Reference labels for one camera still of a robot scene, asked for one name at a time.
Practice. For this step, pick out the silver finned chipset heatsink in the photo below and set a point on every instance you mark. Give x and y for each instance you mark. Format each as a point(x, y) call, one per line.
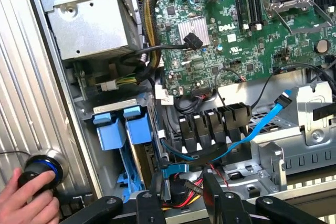
point(193, 26)

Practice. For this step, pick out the person's bare hand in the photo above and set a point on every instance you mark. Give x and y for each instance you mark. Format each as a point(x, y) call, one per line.
point(26, 213)

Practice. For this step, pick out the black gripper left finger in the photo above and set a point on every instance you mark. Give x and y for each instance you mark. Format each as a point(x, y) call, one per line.
point(149, 208)

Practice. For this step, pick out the black ribbed plastic bracket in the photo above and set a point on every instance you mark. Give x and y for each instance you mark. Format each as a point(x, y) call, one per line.
point(212, 127)

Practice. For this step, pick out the metal locking lever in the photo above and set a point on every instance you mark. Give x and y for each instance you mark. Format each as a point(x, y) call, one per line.
point(284, 23)

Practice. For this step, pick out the grey power supply unit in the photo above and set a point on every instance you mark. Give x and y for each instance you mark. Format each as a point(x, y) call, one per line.
point(86, 24)

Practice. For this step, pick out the silver coin battery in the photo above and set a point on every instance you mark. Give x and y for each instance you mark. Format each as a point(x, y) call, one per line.
point(322, 46)

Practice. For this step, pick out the white plastic plug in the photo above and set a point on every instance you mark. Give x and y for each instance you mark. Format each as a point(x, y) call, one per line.
point(163, 96)

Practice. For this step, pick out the silver metal drive cage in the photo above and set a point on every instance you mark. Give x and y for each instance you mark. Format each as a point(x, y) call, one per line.
point(296, 140)

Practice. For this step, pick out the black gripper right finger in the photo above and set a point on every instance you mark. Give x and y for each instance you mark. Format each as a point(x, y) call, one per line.
point(223, 208)

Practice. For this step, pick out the blue drive bay clips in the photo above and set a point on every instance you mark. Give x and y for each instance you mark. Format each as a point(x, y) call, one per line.
point(109, 134)

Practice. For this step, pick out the open grey PC case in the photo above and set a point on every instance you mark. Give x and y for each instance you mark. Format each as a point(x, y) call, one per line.
point(86, 134)

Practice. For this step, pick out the black keyboard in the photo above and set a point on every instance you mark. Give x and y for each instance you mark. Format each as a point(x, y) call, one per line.
point(76, 204)

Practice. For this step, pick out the hard drive in blue caddy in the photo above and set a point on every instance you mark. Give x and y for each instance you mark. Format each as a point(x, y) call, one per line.
point(113, 104)

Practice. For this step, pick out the metal socket cover frame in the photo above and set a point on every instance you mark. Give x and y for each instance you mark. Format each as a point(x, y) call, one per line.
point(312, 28)

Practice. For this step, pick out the green Dell motherboard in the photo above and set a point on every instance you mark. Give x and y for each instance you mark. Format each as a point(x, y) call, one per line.
point(236, 51)

